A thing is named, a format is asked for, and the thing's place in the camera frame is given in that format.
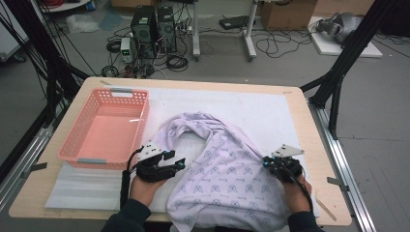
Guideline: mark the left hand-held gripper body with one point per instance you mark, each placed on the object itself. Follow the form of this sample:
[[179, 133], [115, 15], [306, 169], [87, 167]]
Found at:
[[151, 169]]

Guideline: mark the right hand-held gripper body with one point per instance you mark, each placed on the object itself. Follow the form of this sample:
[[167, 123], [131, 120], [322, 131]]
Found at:
[[286, 167]]

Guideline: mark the lilac printed towel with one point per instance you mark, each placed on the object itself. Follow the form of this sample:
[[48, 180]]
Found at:
[[225, 180]]

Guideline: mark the pink plastic basket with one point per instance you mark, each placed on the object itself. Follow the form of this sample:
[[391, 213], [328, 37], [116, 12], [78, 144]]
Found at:
[[109, 135]]

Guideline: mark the person's left hand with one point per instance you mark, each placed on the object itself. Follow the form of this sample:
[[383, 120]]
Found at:
[[145, 191]]

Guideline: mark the person's right hand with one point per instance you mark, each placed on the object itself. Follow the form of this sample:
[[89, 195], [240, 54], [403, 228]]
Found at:
[[295, 196]]

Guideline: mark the white grid mat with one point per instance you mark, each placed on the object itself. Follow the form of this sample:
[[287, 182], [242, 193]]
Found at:
[[257, 106]]

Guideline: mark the small white power supply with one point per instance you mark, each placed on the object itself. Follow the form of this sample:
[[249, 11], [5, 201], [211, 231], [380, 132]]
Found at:
[[126, 50]]

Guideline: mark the white metal stand leg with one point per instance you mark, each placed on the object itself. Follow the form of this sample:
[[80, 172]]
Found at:
[[196, 35], [249, 35]]

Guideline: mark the white floor board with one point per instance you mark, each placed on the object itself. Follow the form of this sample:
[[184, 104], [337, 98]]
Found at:
[[328, 48]]

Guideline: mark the slim black computer tower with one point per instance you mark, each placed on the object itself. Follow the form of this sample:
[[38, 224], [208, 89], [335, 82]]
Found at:
[[167, 30]]

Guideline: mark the large black computer tower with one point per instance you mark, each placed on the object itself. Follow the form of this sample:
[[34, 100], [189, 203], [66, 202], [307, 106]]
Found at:
[[143, 32]]

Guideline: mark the black flat device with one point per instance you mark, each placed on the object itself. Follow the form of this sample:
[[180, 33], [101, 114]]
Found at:
[[235, 22]]

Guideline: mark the large cardboard box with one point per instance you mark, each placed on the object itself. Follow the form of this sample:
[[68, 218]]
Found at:
[[286, 14]]

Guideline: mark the grey rounded device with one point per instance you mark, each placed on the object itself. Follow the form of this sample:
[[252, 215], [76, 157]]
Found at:
[[341, 25]]

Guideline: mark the clear plastic bag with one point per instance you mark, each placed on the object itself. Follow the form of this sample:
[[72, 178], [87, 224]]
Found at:
[[82, 23]]

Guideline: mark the grey metal bracket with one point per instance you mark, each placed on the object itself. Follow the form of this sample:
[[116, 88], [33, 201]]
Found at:
[[336, 182], [38, 166]]

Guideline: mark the aluminium rail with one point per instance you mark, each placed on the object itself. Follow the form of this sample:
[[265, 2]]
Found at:
[[356, 206], [25, 154]]

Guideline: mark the black metal frame stand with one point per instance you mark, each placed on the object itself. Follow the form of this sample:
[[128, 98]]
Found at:
[[348, 54], [48, 64]]

